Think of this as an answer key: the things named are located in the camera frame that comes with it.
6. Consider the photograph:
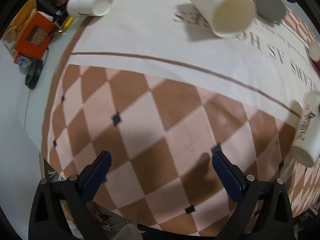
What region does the white paper cup bird print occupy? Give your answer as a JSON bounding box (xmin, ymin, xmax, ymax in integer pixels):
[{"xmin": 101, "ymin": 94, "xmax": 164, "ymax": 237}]
[{"xmin": 290, "ymin": 92, "xmax": 320, "ymax": 167}]

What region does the white paper cup lying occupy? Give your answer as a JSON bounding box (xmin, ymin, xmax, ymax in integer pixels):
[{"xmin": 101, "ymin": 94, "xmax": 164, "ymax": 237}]
[{"xmin": 189, "ymin": 0, "xmax": 256, "ymax": 38}]

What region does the small white paper cup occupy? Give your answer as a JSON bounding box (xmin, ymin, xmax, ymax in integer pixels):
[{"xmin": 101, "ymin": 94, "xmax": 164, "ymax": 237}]
[{"xmin": 66, "ymin": 0, "xmax": 113, "ymax": 18}]

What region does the checkered printed tablecloth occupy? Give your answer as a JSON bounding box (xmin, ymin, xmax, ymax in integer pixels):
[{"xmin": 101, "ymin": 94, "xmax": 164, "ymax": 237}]
[{"xmin": 41, "ymin": 0, "xmax": 319, "ymax": 236}]

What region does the orange box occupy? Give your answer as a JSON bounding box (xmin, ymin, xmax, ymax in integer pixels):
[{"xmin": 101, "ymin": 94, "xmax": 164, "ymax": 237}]
[{"xmin": 14, "ymin": 12, "xmax": 58, "ymax": 59}]

